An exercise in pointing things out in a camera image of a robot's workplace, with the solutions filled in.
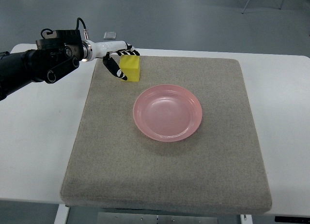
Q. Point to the clear square floor tile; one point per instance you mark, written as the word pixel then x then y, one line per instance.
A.
pixel 110 35

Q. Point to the yellow foam block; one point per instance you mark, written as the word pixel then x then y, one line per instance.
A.
pixel 130 66

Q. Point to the grey fabric mat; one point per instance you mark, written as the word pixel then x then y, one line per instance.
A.
pixel 217 170

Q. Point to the white table leg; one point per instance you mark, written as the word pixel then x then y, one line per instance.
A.
pixel 62 214
pixel 246 219

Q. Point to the white table leg left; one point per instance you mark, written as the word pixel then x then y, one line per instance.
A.
pixel 62 214

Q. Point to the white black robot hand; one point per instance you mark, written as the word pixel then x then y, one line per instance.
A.
pixel 103 50

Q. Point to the white table leg right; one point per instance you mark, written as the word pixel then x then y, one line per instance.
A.
pixel 246 219

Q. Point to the pink plastic plate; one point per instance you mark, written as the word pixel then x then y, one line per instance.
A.
pixel 167 113

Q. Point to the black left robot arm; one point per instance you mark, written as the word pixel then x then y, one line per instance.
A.
pixel 58 53

